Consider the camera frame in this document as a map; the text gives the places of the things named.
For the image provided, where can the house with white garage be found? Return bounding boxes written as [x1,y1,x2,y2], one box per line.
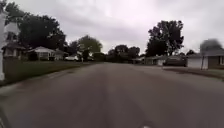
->
[186,49,224,71]

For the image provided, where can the small thin tree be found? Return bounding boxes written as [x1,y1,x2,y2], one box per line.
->
[199,38,224,71]

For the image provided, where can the large dark trees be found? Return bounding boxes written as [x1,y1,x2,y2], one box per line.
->
[3,1,68,52]

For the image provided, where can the dark vehicle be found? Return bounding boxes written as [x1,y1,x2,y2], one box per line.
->
[164,55,188,68]

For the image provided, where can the white post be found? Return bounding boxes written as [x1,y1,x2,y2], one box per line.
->
[0,11,8,82]

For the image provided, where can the row of trees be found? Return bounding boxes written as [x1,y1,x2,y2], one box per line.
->
[105,44,142,63]

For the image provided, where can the pale concrete kerb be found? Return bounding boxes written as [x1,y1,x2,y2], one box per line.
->
[0,62,93,98]

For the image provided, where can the low house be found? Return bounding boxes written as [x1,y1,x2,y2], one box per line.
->
[142,54,168,67]

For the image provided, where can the grass verge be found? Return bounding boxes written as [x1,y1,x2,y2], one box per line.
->
[162,65,224,81]

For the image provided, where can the grey asphalt road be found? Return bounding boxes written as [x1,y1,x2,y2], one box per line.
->
[0,62,224,128]

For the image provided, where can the grass lawn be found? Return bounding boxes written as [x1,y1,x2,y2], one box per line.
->
[2,59,88,85]

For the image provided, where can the green tree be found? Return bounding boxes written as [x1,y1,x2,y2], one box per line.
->
[77,34,104,55]

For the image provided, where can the white car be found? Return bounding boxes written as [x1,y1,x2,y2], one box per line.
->
[64,54,81,63]

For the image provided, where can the house with pale roof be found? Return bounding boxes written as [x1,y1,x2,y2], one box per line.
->
[27,45,57,62]

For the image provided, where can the dark house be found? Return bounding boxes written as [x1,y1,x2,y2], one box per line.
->
[1,40,28,61]

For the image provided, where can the tall dark tree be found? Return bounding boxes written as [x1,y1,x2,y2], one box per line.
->
[145,19,185,58]

